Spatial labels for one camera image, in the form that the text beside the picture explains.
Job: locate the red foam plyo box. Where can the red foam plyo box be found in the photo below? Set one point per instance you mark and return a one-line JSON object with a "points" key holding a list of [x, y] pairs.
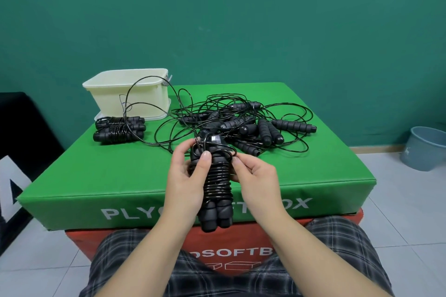
{"points": [[240, 241]]}

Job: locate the person's left forearm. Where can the person's left forearm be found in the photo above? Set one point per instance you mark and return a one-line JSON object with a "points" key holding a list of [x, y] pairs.
{"points": [[153, 258]]}

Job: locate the cream plastic storage bin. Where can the cream plastic storage bin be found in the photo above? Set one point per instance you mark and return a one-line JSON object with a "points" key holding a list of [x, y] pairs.
{"points": [[139, 93]]}

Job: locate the grey-blue plastic bucket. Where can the grey-blue plastic bucket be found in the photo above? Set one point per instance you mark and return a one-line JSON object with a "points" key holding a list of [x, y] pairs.
{"points": [[423, 149]]}

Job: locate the person's right hand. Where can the person's right hand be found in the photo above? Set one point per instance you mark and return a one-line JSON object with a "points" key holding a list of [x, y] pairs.
{"points": [[263, 190]]}

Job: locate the dark plaid shorts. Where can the dark plaid shorts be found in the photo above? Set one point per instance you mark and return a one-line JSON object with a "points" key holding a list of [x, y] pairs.
{"points": [[216, 283]]}

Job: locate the person's left hand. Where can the person's left hand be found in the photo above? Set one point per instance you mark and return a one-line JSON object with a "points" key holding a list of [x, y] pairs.
{"points": [[181, 189]]}

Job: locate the green foam plyo box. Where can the green foam plyo box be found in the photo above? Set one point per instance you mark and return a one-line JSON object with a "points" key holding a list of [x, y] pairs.
{"points": [[104, 175]]}

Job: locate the person's right thumb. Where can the person's right thumb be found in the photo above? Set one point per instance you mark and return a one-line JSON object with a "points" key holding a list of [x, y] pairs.
{"points": [[242, 169]]}

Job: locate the person's right forearm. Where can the person's right forearm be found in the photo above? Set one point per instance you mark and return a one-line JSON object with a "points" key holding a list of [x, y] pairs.
{"points": [[320, 258]]}

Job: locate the person's left thumb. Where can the person's left thumb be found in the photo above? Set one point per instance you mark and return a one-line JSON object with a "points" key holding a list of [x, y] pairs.
{"points": [[203, 165]]}

